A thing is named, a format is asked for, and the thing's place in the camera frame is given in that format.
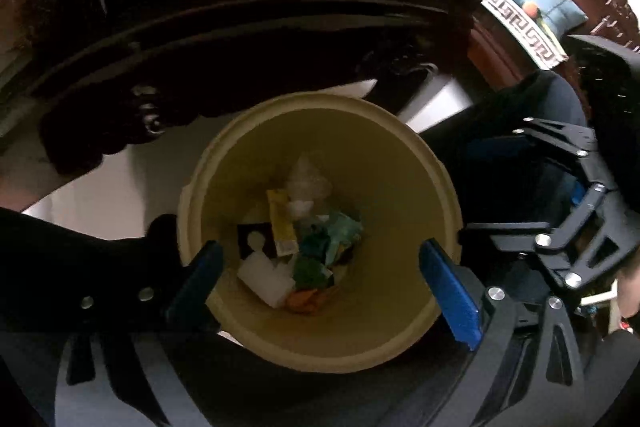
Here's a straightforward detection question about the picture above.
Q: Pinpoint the white foam block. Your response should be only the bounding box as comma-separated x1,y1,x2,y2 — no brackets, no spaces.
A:
236,232,297,308

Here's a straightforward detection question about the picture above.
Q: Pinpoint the yellow round trash bin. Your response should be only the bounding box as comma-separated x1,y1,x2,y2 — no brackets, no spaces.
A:
177,92,463,373

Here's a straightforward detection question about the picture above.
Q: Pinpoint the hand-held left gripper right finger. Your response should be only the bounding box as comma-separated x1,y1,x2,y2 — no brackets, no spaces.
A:
395,238,587,427

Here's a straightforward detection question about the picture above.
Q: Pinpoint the clear plastic wrapper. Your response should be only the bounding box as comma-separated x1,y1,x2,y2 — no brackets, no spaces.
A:
285,152,333,202

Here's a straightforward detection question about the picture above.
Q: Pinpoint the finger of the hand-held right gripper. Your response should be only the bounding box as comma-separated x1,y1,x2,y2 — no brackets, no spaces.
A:
457,184,632,294
462,117,608,192

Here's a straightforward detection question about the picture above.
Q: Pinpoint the blue patterned seat cushion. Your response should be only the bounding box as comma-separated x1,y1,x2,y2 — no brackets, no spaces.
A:
480,0,568,70

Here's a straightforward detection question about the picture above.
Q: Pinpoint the yellow packet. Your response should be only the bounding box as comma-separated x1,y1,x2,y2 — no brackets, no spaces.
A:
266,189,299,255

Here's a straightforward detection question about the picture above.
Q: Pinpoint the person's dark trouser leg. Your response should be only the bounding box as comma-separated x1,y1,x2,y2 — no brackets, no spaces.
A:
425,72,587,220

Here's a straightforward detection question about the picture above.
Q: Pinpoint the green snack packet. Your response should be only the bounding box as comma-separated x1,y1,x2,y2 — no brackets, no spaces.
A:
292,257,335,293

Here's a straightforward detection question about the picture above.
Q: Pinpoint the teal plastic bag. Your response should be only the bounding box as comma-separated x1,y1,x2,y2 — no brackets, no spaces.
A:
300,212,363,265

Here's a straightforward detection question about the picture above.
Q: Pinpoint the orange paper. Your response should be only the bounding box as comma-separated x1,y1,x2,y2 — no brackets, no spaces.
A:
286,289,341,315

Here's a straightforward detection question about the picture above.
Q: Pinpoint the black card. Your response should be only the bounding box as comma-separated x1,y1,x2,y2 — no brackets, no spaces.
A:
237,223,275,258

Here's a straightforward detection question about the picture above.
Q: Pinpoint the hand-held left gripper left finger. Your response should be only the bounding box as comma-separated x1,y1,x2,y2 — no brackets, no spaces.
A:
50,239,226,427

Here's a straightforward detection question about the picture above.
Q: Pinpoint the white tissue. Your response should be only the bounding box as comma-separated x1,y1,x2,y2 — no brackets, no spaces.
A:
286,199,315,220

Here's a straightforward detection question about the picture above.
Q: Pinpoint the dark carved wooden table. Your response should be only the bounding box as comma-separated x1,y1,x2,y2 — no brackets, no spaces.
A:
0,0,521,175

